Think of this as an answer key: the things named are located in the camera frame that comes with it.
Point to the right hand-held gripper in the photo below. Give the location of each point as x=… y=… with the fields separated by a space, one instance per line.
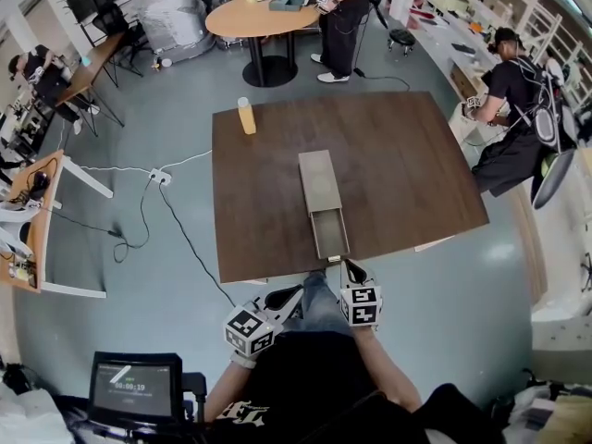
x=363 y=305

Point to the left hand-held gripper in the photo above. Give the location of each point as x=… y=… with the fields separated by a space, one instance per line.
x=252 y=329

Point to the grey drawer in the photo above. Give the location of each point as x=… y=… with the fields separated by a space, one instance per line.
x=330 y=234

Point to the grey box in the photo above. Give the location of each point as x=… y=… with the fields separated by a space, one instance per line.
x=319 y=181
x=287 y=3

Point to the person's right forearm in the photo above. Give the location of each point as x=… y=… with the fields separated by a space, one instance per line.
x=386 y=368

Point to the person's left forearm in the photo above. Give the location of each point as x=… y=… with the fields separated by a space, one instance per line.
x=226 y=386

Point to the grey box on round table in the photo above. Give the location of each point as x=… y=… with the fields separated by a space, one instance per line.
x=287 y=3

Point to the white wristband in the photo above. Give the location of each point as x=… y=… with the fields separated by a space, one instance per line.
x=244 y=360

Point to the person's jeans leg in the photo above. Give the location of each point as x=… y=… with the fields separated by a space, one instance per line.
x=319 y=301

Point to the person's black shirt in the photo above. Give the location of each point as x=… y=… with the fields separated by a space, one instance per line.
x=314 y=386

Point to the black monitor screen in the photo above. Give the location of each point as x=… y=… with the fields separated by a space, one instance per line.
x=131 y=386

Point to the white power strip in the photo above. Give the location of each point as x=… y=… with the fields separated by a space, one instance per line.
x=160 y=176

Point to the orange juice bottle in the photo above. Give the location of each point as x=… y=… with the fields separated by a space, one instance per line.
x=246 y=117

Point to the grey chair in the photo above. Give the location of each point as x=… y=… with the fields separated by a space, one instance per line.
x=552 y=178

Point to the light wooden desk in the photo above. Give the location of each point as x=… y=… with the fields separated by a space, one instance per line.
x=32 y=229

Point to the black rolling stool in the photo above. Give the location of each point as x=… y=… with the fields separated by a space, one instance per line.
x=401 y=40

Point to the round wooden table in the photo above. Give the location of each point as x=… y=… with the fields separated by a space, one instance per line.
x=259 y=19

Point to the brown wooden desk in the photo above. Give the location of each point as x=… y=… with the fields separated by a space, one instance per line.
x=94 y=63

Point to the white shelf unit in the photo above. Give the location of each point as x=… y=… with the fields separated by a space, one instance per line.
x=485 y=12

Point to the silver wrapped bundle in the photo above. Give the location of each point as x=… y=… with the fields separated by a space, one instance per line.
x=173 y=12

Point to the black office chair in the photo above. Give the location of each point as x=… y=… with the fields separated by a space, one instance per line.
x=113 y=26

